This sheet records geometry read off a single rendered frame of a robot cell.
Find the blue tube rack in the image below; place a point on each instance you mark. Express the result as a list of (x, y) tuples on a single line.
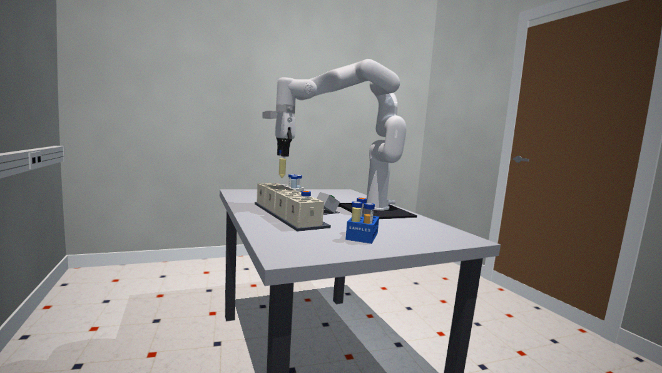
[(362, 232)]

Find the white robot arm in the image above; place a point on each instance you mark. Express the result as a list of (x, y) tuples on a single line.
[(383, 84)]

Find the beige bucket adapter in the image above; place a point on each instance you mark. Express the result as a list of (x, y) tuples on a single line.
[(281, 202), (261, 191), (271, 196), (305, 213)]

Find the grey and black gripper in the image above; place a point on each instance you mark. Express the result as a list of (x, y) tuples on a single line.
[(284, 129)]

